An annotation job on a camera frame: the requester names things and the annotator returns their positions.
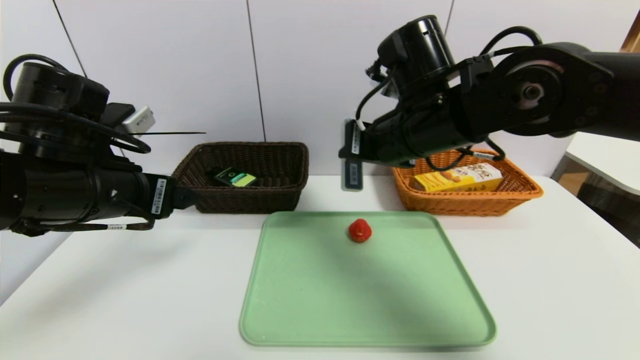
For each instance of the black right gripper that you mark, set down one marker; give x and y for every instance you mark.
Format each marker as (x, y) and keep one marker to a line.
(354, 142)

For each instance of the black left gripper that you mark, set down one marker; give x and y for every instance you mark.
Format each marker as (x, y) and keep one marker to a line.
(162, 196)

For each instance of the grey transparent pencil lead case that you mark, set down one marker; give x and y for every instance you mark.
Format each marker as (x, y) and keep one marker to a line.
(353, 175)

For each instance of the black facial cleanser bottle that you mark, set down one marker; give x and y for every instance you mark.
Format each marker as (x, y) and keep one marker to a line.
(236, 178)

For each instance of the yellow snack box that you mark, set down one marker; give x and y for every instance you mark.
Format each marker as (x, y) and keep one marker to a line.
(457, 179)

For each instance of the dark brown wicker basket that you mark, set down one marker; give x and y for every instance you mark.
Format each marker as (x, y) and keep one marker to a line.
(280, 170)

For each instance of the orange wicker basket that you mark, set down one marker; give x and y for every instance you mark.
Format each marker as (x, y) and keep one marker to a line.
(475, 202)

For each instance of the red rubber duck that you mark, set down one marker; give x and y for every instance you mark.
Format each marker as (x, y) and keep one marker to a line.
(360, 231)

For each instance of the light green plastic tray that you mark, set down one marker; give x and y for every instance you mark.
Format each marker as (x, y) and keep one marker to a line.
(350, 290)

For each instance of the white side table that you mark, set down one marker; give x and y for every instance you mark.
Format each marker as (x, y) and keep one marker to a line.
(610, 160)

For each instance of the dark wicker chair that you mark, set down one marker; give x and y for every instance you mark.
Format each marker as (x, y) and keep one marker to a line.
(615, 210)

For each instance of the wooden shelf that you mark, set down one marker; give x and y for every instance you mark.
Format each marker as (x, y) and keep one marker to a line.
(632, 35)

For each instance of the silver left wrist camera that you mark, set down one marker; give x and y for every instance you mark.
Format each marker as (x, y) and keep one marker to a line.
(139, 120)

